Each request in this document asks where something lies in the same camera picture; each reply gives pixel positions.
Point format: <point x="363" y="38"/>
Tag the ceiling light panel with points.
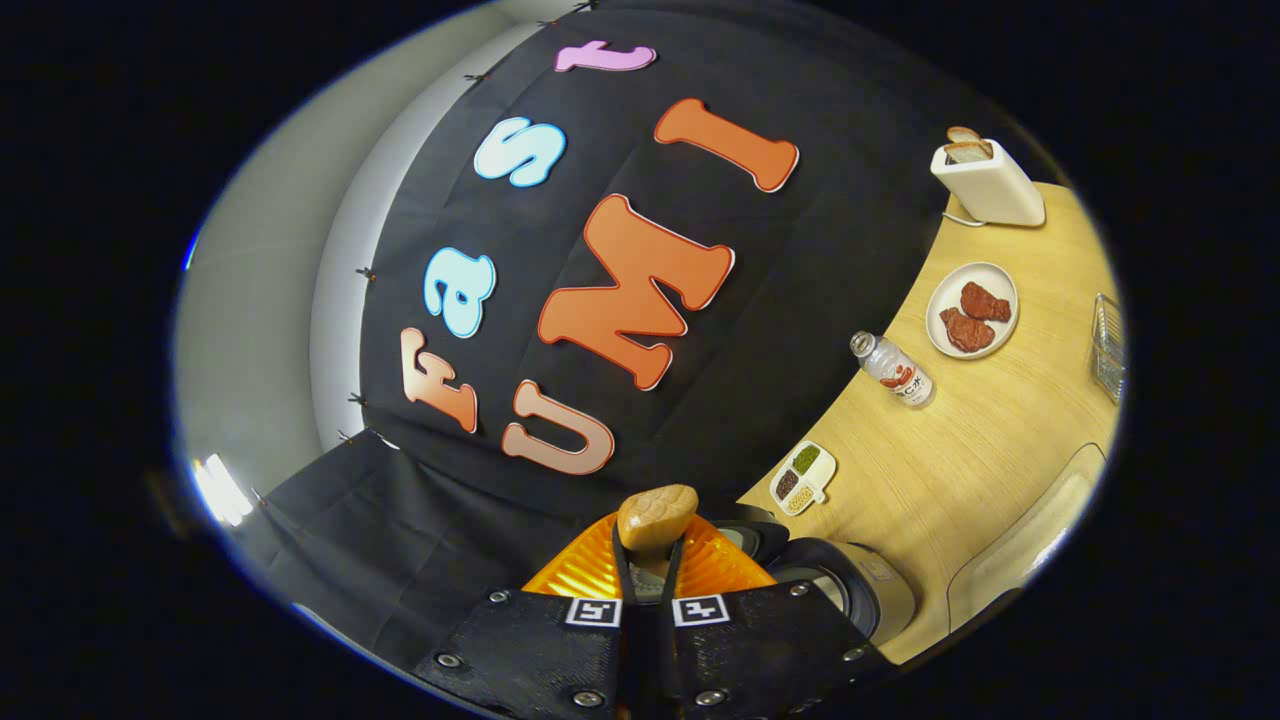
<point x="220" y="490"/>

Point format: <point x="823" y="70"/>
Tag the dark grey rice cooker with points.
<point x="880" y="590"/>

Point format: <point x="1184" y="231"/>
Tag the white three-compartment bean dish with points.
<point x="803" y="478"/>

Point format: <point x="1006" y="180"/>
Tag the white round plate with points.
<point x="975" y="272"/>

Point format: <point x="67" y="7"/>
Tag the white toaster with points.
<point x="995" y="185"/>

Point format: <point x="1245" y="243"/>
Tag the white rectangular tray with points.
<point x="1030" y="545"/>

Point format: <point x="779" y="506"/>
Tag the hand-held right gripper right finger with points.
<point x="770" y="650"/>

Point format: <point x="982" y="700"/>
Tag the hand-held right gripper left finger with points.
<point x="540" y="650"/>

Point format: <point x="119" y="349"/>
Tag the red meat piece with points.
<point x="985" y="302"/>
<point x="967" y="330"/>

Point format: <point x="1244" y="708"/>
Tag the toasted bread slice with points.
<point x="968" y="152"/>
<point x="964" y="134"/>

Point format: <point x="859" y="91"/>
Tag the clear plastic drink bottle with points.
<point x="900" y="375"/>

